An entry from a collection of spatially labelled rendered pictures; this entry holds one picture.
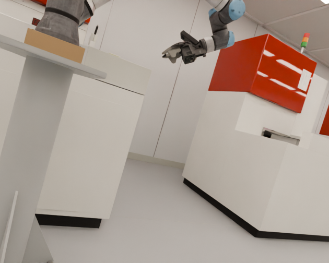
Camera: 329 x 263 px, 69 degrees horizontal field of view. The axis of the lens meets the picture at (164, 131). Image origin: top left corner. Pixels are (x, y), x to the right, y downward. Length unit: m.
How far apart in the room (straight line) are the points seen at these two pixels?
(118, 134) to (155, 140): 2.43
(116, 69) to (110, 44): 2.20
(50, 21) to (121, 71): 0.49
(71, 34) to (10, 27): 0.42
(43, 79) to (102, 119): 0.48
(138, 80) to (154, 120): 2.36
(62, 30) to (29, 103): 0.27
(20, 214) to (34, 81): 0.47
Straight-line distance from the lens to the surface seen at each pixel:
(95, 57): 1.30
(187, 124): 3.94
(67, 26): 0.96
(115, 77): 1.31
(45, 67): 0.92
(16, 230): 1.06
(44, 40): 0.91
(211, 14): 1.30
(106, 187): 1.41
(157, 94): 3.67
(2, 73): 1.30
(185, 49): 1.25
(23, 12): 1.97
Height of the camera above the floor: 0.73
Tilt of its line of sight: 3 degrees down
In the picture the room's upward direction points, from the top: 16 degrees clockwise
